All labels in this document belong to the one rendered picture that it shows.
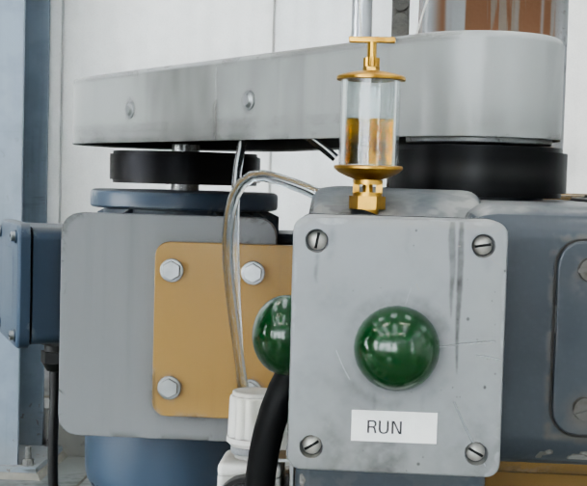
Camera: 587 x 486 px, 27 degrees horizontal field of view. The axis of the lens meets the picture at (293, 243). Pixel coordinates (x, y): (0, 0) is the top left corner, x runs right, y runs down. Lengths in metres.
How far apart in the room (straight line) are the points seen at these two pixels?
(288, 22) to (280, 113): 5.00
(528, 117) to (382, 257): 0.19
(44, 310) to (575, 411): 0.51
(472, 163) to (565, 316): 0.13
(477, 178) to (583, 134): 5.14
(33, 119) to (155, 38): 0.69
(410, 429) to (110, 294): 0.48
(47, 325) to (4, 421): 4.64
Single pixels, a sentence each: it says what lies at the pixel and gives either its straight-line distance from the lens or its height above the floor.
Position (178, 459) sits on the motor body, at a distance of 0.92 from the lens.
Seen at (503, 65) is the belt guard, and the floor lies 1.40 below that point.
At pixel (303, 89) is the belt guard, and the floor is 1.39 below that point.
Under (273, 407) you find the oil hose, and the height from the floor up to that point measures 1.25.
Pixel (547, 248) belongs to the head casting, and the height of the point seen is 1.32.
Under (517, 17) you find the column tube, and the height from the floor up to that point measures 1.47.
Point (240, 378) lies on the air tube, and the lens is 0.71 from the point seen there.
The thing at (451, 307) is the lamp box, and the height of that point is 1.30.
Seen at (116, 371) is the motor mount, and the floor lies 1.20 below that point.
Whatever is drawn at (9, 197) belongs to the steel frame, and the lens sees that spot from 5.43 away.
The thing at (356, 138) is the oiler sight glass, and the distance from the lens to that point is 0.50.
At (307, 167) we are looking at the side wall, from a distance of 5.65.
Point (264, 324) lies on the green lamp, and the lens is 0.44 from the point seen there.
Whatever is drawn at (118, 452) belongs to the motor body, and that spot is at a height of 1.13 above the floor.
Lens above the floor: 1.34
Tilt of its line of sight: 3 degrees down
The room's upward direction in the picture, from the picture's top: 2 degrees clockwise
